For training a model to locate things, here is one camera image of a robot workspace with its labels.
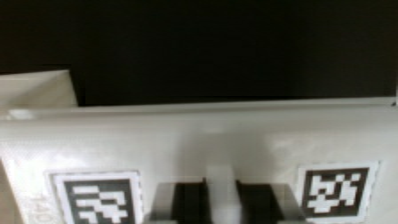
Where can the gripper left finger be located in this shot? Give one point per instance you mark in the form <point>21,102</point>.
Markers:
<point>181,203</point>

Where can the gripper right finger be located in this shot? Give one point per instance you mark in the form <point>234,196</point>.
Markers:
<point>268,204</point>

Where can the white cabinet door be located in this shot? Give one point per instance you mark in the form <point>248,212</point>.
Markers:
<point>87,160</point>

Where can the white cabinet body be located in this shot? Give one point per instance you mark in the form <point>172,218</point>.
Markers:
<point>37,96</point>

